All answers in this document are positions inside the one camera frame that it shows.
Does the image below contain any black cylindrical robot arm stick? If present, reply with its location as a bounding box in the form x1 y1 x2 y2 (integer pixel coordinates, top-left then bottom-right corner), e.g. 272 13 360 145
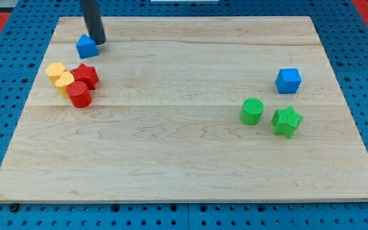
79 0 107 45

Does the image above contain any blue cube block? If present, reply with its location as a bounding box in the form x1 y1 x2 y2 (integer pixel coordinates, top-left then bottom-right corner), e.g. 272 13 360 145
275 68 302 94

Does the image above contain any light wooden board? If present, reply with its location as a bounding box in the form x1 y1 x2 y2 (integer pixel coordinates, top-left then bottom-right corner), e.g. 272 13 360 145
0 16 368 204

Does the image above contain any green cylinder block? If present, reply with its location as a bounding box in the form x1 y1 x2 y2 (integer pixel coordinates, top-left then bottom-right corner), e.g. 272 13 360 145
240 98 265 125

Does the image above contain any green star block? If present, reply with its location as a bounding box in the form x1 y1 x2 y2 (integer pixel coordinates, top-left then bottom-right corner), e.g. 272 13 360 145
271 107 303 139

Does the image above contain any red star block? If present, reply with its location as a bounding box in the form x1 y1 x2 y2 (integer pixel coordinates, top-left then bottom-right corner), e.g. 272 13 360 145
70 63 99 90

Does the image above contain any red cylinder block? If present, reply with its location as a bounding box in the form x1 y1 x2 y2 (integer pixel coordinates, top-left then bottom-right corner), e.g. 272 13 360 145
66 81 92 108

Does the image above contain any blue triangular prism block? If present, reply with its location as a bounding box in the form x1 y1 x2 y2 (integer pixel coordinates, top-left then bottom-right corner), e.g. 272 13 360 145
76 34 99 59

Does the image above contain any yellow heart block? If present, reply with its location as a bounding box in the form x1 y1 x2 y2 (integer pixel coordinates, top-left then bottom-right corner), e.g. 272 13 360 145
54 71 75 98

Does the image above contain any yellow hexagon block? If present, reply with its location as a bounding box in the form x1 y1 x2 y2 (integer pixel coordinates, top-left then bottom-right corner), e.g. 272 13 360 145
45 63 66 85

